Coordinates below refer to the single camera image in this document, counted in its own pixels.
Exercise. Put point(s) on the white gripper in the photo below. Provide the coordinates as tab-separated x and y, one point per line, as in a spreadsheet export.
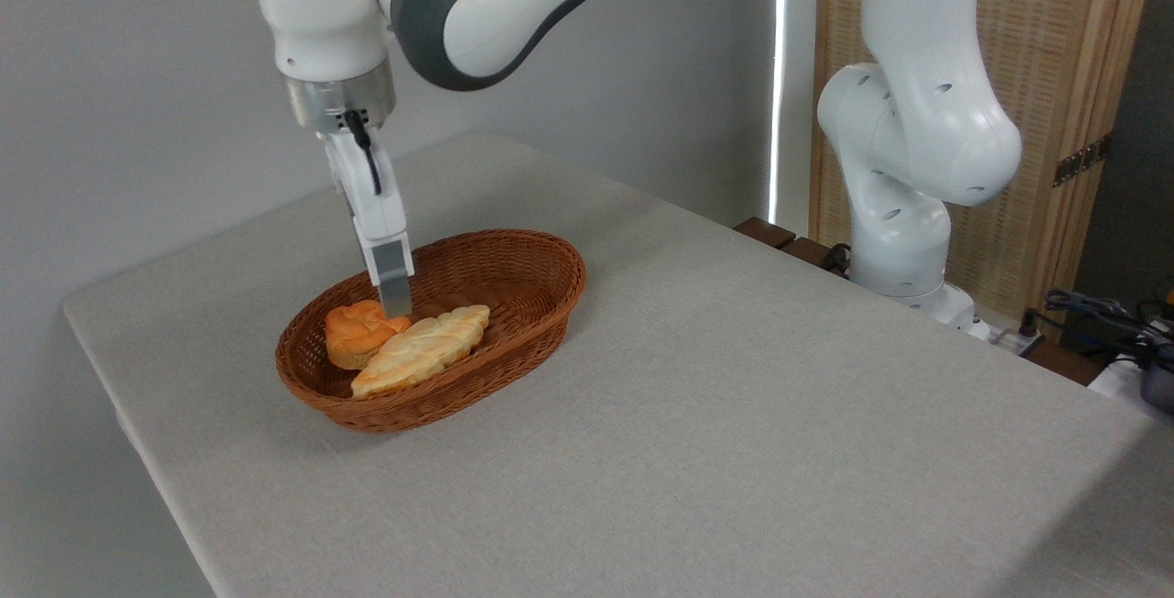
376	208

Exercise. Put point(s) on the orange round bread bun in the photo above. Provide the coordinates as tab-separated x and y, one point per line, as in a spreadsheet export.
353	332

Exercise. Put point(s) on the pale long braided bread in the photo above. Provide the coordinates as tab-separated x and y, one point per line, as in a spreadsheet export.
413	355

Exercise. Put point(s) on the white Franka Panda arm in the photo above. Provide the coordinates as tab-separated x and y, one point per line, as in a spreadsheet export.
917	121

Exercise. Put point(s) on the brown wicker oval basket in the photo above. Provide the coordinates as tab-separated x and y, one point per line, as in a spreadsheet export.
413	410

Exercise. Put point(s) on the grey tablecloth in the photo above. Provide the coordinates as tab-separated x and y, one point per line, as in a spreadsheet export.
734	442

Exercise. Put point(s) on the white power strip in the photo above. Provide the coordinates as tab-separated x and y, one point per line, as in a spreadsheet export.
1004	337

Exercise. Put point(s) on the woven wooden folding screen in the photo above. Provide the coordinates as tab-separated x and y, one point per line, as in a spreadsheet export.
1046	29

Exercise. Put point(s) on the metal screen hinge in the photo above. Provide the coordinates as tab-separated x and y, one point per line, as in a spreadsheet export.
1082	160

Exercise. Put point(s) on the grey box device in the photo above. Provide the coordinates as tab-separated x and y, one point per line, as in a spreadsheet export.
1160	387

